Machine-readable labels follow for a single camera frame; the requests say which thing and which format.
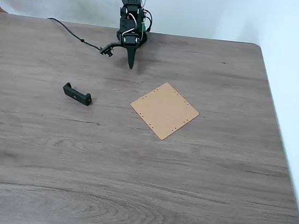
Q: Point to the tan square board with holes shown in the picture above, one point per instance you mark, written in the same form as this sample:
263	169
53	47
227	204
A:
165	110

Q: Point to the green circuit board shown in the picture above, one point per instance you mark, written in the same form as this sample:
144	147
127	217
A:
143	28

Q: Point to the black U-shaped block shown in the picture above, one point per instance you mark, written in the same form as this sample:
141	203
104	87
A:
76	95

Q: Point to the small black gripper camera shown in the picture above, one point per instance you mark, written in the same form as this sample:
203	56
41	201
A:
107	50

